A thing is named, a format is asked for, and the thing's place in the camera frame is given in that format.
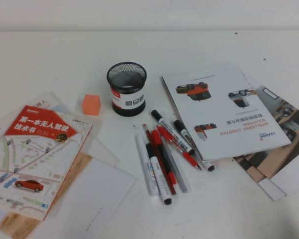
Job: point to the translucent plastic sheet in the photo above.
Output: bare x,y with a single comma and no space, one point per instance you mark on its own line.
102,154

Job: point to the plain white paper sheet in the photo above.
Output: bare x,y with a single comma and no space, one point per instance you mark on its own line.
102,194

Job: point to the red pencil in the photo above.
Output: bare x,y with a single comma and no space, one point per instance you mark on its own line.
146,129

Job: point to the pale brochure with red print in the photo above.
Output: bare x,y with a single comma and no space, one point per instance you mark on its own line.
43,100

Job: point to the white marker with brown label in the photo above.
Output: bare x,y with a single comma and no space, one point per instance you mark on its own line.
180,128

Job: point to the map cover book red title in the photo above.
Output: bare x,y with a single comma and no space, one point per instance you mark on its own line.
40,154

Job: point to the red retractable gel pen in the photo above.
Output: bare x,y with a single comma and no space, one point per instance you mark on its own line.
189,156

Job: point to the white logistics brochure with vehicles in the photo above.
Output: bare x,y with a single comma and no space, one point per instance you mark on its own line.
226,112

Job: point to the red and black gel pen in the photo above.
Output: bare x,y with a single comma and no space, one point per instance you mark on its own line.
155,138

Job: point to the long white marker black cap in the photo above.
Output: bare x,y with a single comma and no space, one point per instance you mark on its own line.
164,123

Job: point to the white marker with red logo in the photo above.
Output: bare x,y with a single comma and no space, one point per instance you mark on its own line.
162,186

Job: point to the wood floor photo brochure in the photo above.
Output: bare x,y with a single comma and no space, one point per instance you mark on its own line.
83,161

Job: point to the white paint pen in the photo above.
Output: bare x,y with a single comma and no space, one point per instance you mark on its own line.
141,149

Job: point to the black mesh pen holder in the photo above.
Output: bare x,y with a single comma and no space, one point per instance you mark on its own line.
129,110

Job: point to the grey pen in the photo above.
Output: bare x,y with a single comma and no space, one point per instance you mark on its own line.
180,181

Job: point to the orange foam cube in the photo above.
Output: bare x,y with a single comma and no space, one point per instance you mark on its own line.
91,105

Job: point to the room photo brochure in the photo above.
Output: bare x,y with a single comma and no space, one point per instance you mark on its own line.
284,117

